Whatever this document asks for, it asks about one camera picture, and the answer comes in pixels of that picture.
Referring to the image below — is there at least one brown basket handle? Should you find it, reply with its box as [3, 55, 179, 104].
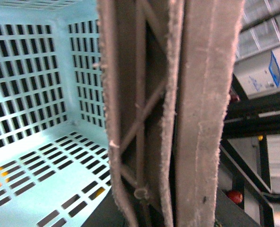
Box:
[97, 0, 245, 227]

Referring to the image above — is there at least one light blue plastic basket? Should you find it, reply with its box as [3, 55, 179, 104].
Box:
[0, 0, 111, 227]

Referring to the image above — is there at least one red apple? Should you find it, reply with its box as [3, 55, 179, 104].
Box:
[226, 190, 243, 204]

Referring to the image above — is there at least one white freezer box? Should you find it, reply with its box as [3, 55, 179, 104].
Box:
[233, 48, 280, 99]

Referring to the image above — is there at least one black produce shelf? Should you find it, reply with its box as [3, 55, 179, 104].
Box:
[216, 81, 280, 227]

